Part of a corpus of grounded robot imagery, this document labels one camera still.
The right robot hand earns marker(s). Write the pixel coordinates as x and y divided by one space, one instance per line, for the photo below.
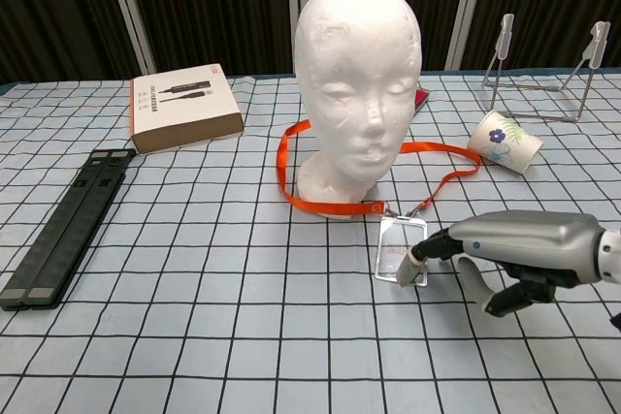
529 239

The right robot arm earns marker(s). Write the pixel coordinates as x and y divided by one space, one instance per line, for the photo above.
612 254

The white foam mannequin head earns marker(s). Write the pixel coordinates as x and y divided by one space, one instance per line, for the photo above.
359 70

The flower print paper cup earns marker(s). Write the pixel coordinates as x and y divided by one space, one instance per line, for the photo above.
504 142

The checked tablecloth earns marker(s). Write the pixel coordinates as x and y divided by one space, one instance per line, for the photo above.
194 288

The black folding stand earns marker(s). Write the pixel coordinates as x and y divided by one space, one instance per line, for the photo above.
63 230

